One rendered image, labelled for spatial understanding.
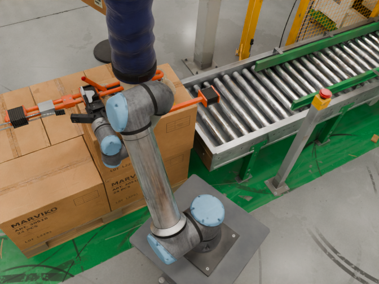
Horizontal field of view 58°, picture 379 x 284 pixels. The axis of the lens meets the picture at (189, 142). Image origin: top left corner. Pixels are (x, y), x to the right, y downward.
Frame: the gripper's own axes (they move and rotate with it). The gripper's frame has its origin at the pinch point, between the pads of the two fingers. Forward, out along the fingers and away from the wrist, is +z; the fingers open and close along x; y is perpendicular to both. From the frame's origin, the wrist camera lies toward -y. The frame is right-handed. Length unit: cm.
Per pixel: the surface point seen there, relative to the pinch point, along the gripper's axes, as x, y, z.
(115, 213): -97, -1, -19
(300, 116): -48, 136, -33
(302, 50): -46, 183, 22
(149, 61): 19.1, 33.1, -10.1
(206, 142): -46, 64, -24
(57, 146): -53, -20, 19
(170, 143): -39, 40, -20
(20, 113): 2.2, -29.5, -0.3
